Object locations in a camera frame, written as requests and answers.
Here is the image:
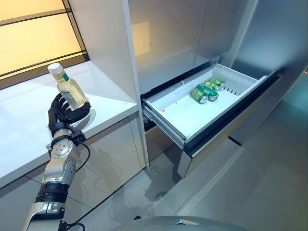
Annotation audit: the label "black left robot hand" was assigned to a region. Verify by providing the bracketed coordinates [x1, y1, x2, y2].
[47, 93, 92, 133]

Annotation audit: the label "yellow tea bottle white cap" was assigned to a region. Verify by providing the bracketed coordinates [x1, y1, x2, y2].
[47, 63, 89, 109]

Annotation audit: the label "steel fridge drawer white tray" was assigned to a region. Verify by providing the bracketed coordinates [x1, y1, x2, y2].
[141, 63, 282, 179]

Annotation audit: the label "lowest steel fridge drawer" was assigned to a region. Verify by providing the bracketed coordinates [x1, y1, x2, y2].
[144, 122, 186, 164]

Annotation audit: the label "wide steel fridge door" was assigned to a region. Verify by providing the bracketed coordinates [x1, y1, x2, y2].
[127, 0, 207, 93]

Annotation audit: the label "narrow steel fridge door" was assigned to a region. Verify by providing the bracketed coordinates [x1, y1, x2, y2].
[192, 0, 259, 70]

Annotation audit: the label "white countertop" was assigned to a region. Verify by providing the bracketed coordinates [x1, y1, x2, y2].
[0, 60, 140, 188]

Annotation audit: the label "narrow beige cabinet door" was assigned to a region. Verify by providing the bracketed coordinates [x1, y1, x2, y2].
[128, 113, 147, 169]

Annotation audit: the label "yellow lit window panel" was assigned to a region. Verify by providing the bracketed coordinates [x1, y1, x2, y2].
[0, 0, 91, 84]

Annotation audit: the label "tall white side panel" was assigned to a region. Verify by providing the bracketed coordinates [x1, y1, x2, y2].
[68, 0, 151, 169]

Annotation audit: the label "green drink can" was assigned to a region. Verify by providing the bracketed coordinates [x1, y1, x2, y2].
[204, 80, 223, 92]
[209, 77, 226, 90]
[196, 84, 219, 102]
[191, 88, 209, 104]

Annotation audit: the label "grey robot torso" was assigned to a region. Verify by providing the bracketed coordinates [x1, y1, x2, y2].
[113, 215, 241, 231]

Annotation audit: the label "tall grey side panel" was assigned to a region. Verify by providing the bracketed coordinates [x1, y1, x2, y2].
[228, 0, 308, 145]

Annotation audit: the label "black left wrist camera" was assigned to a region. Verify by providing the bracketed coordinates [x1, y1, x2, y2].
[71, 129, 86, 143]

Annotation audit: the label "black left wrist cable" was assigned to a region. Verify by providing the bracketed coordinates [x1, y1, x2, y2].
[61, 141, 91, 231]

